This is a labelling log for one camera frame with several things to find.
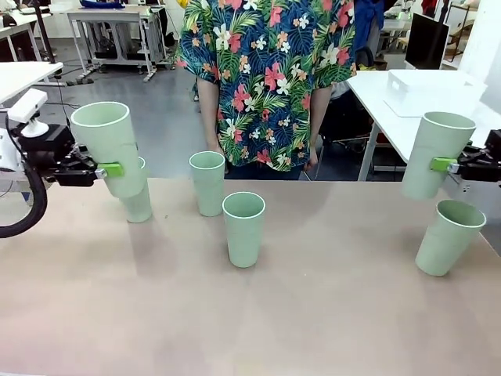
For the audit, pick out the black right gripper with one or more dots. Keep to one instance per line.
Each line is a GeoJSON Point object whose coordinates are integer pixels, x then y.
{"type": "Point", "coordinates": [495, 149]}

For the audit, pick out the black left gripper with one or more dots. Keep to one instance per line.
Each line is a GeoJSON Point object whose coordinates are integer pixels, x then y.
{"type": "Point", "coordinates": [47, 145]}

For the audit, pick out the pale green plastic cup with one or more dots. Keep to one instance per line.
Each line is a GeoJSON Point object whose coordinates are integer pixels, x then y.
{"type": "Point", "coordinates": [434, 145]}
{"type": "Point", "coordinates": [138, 209]}
{"type": "Point", "coordinates": [207, 188]}
{"type": "Point", "coordinates": [109, 145]}
{"type": "Point", "coordinates": [242, 239]}
{"type": "Point", "coordinates": [446, 243]}

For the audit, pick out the white plastic basket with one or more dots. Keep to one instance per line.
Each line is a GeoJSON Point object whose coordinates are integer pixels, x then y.
{"type": "Point", "coordinates": [426, 92]}

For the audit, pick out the person's right forearm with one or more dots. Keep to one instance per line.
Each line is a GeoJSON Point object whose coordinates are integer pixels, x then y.
{"type": "Point", "coordinates": [208, 113]}

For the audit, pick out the person's left forearm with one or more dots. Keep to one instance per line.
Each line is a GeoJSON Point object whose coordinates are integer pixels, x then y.
{"type": "Point", "coordinates": [316, 121]}

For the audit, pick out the person's right hand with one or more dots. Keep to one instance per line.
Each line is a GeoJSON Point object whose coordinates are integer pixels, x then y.
{"type": "Point", "coordinates": [226, 162]}

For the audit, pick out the person's left hand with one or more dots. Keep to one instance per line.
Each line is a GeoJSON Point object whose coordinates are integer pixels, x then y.
{"type": "Point", "coordinates": [312, 162]}

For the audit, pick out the wooden chair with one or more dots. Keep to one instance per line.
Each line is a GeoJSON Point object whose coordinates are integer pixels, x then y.
{"type": "Point", "coordinates": [460, 37]}

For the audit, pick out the black computer monitor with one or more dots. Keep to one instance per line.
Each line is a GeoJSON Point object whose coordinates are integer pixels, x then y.
{"type": "Point", "coordinates": [426, 41]}

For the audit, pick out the black office chair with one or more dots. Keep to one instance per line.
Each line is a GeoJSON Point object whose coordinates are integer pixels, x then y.
{"type": "Point", "coordinates": [364, 58]}

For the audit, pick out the black stand pole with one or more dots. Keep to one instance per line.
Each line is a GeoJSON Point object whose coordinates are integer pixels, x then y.
{"type": "Point", "coordinates": [43, 31]}

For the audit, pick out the blue jacket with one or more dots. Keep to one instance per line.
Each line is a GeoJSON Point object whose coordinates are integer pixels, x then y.
{"type": "Point", "coordinates": [370, 23]}

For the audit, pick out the white background table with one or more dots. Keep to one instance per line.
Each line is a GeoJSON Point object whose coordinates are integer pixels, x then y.
{"type": "Point", "coordinates": [15, 23]}

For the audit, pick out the person in floral shirt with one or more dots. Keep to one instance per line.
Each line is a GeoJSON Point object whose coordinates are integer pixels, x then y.
{"type": "Point", "coordinates": [266, 78]}

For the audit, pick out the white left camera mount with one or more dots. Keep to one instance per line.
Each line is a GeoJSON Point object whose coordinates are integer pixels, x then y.
{"type": "Point", "coordinates": [34, 128]}

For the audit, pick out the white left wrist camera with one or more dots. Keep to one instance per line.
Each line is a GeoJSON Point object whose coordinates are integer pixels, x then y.
{"type": "Point", "coordinates": [27, 103]}

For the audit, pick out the grey desk white frame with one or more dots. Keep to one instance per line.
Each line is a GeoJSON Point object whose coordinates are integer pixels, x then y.
{"type": "Point", "coordinates": [105, 17]}

